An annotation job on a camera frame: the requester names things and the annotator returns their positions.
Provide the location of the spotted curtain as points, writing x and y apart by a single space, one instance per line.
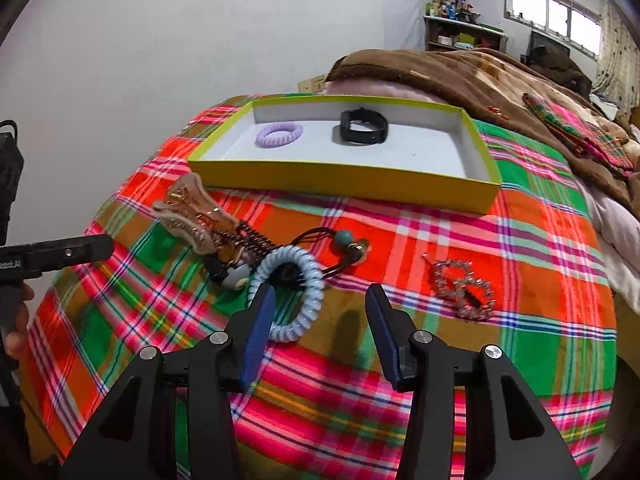
617 50

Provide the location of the pink hair claw clip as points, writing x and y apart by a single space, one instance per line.
200 220

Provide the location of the rhinestone hair clip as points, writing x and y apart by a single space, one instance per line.
450 272

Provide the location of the colourful plaid blanket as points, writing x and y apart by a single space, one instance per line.
400 250

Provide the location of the wall socket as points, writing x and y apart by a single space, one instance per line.
312 85

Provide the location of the wooden wall shelf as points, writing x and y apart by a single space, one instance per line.
465 27

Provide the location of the dark jacket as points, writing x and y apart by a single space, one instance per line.
565 67

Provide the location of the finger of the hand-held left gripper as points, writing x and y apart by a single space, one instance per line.
70 252

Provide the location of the row of bottles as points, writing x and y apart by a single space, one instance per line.
447 7

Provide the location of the yellow-green cardboard box tray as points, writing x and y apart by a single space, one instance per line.
400 150

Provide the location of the brown fleece blanket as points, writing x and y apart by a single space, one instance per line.
500 85

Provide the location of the black wrist band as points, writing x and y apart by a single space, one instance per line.
360 136

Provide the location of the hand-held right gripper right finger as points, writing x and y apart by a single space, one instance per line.
382 330

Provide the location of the black monitor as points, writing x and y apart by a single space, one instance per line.
537 40

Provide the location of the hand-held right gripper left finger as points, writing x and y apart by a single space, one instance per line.
262 330

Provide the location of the folded plaid cloth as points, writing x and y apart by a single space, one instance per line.
580 130

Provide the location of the small orange ornament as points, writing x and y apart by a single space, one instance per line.
496 113

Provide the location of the window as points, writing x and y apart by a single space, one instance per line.
555 10

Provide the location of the person's left hand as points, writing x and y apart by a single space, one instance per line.
22 335

